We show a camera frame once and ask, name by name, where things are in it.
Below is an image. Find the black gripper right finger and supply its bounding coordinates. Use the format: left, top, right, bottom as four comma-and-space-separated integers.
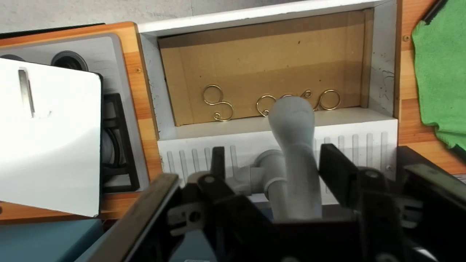
317, 143, 372, 220

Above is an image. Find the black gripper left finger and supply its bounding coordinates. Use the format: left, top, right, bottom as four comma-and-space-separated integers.
196, 146, 266, 230

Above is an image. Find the gray plastic toy faucet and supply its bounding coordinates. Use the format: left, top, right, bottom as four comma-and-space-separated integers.
231, 94, 324, 223

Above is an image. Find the white toy sink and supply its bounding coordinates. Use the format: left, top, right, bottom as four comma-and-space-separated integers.
136, 0, 400, 207

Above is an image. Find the green cloth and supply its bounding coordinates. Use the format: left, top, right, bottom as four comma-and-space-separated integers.
410, 0, 466, 153

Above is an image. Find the white flat panel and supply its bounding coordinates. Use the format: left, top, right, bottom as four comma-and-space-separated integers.
0, 57, 103, 219

